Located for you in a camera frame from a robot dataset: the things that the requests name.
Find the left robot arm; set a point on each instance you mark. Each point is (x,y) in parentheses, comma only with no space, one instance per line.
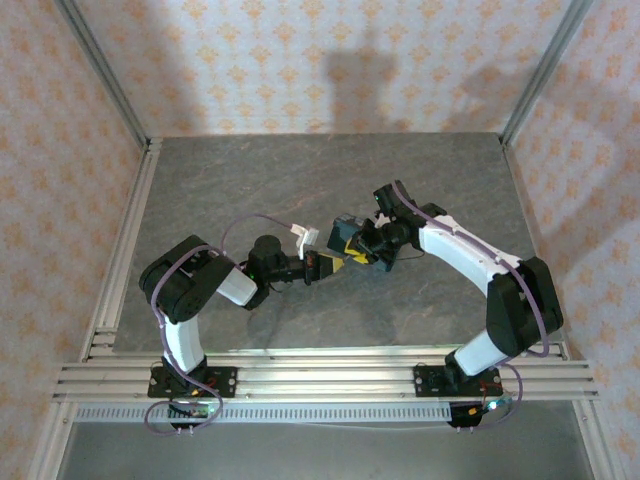
(185,290)

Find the aluminium frame leg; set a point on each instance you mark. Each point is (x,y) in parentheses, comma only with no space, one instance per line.
(595,440)
(50,440)

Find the aluminium front rail beam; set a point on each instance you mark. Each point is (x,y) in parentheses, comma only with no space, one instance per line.
(325,380)

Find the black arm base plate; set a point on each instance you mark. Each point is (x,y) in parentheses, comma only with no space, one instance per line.
(225,381)
(427,382)

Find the aluminium side rail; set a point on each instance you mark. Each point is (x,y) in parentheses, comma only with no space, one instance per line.
(125,240)

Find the small circuit board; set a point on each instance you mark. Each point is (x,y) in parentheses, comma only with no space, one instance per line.
(492,406)
(202,411)

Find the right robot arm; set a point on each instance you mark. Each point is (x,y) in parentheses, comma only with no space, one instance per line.
(520,310)

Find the aluminium frame post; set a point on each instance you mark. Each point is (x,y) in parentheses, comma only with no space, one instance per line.
(107,75)
(542,75)

